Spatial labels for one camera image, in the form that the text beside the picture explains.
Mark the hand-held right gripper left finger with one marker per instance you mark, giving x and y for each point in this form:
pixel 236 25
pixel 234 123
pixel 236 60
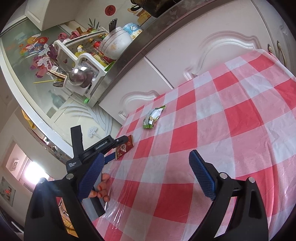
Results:
pixel 91 176

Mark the framed wall picture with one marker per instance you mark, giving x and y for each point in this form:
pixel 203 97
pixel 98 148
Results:
pixel 7 192

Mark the yellow hanging cloth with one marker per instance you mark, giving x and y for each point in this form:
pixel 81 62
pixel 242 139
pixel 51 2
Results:
pixel 26 115

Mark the white cabinet door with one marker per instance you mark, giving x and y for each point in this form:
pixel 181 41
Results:
pixel 185 53
pixel 272 20
pixel 129 92

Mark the black chopsticks bundle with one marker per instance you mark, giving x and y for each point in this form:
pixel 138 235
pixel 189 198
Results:
pixel 113 24

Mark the blue printed cup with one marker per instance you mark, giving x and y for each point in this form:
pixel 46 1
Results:
pixel 133 29

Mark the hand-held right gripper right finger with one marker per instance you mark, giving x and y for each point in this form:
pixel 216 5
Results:
pixel 203 173

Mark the white dish rack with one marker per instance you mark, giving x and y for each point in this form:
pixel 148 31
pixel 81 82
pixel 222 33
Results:
pixel 84 56

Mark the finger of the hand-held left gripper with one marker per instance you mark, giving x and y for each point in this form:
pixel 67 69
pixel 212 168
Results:
pixel 110 159
pixel 120 141

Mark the red snack wrapper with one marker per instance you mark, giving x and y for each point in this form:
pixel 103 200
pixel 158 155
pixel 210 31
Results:
pixel 124 149

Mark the red round sticker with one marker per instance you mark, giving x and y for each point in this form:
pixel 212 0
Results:
pixel 109 10

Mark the green clip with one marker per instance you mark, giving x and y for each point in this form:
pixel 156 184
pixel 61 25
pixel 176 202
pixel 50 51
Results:
pixel 86 100

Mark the white ceramic bowl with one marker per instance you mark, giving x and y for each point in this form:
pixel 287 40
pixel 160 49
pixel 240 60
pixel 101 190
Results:
pixel 115 44

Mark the steel-edged kitchen countertop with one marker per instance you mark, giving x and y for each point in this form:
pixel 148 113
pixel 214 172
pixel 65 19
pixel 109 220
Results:
pixel 138 45

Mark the metal ladle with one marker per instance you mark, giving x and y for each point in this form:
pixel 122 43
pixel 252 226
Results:
pixel 78 75

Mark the white wall cabinet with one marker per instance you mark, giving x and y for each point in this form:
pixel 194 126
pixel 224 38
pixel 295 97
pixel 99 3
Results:
pixel 53 14

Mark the red checked tablecloth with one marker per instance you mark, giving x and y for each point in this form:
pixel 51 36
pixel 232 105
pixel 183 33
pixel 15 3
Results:
pixel 208 115

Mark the dark cooking pot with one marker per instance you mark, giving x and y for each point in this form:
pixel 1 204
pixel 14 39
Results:
pixel 157 8

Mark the green white snack wrapper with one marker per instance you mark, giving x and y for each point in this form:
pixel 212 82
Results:
pixel 151 118

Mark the person's left hand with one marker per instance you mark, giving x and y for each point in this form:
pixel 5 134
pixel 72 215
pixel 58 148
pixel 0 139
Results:
pixel 101 190

